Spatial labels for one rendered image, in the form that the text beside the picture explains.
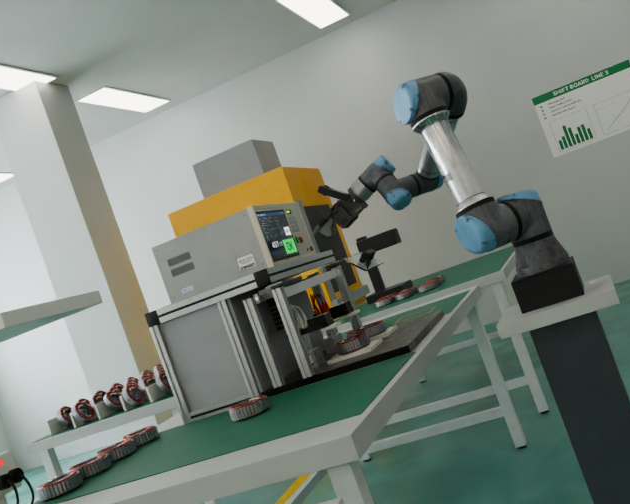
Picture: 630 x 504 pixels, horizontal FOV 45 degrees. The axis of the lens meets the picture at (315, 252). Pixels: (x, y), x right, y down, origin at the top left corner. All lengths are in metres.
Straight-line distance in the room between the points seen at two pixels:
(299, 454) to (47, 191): 5.32
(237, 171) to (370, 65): 2.07
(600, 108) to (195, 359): 5.82
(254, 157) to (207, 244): 4.07
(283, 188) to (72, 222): 1.73
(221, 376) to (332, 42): 6.02
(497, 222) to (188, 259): 1.00
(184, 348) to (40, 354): 7.51
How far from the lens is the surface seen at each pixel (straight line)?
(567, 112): 7.67
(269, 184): 6.22
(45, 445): 4.05
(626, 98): 7.69
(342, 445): 1.48
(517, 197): 2.21
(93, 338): 6.52
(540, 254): 2.21
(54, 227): 6.61
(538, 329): 2.22
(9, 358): 10.20
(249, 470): 1.56
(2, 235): 10.01
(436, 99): 2.23
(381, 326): 2.64
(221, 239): 2.47
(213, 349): 2.40
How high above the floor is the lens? 1.05
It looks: 2 degrees up
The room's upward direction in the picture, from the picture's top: 20 degrees counter-clockwise
